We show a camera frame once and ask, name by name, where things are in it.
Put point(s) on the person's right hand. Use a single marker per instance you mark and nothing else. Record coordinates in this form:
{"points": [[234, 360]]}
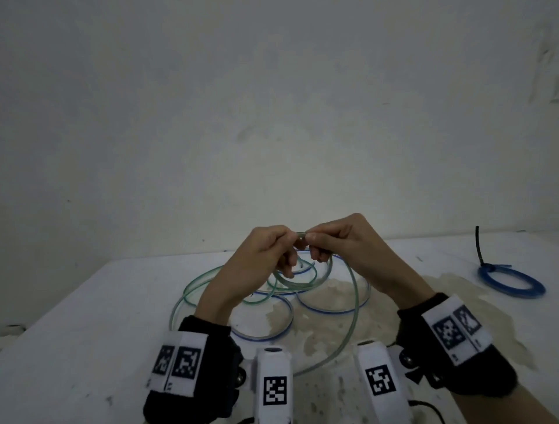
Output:
{"points": [[371, 257]]}

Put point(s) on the person's left hand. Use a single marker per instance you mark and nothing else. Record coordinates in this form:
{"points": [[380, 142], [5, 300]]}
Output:
{"points": [[244, 266]]}

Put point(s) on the clear green striped tube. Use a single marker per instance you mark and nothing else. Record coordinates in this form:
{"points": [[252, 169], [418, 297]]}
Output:
{"points": [[358, 301]]}

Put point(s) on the clear blue striped tube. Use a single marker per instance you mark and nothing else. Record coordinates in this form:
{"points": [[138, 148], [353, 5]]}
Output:
{"points": [[262, 339]]}

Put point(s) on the black zip tie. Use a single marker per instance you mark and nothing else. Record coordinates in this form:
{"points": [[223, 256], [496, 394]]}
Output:
{"points": [[478, 244]]}

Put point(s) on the solid blue tube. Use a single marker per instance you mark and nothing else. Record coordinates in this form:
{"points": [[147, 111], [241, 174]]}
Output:
{"points": [[513, 293]]}

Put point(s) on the person's right forearm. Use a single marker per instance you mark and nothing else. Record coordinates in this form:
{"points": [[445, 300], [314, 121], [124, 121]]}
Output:
{"points": [[511, 410]]}

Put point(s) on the white wrist camera with marker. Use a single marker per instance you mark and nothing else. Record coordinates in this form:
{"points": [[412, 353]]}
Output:
{"points": [[273, 362], [375, 356]]}

